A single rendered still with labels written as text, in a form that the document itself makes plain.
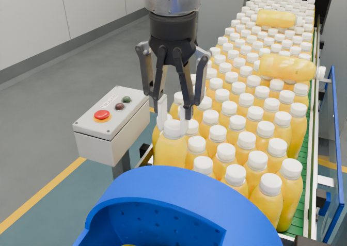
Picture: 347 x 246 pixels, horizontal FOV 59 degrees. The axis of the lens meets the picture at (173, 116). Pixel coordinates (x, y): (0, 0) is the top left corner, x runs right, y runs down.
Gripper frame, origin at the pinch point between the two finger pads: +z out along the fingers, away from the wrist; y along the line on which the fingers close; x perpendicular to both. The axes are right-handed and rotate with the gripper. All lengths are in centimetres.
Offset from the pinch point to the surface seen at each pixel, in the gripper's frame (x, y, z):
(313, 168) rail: 17.9, 29.6, 19.8
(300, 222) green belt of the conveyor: 7.3, 28.8, 27.7
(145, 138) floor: 121, -73, 118
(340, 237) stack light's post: 24, 44, 49
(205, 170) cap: -2.0, 7.5, 10.2
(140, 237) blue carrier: -19.3, 1.7, 11.6
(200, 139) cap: 6.5, 3.7, 9.6
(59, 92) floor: 156, -182, 117
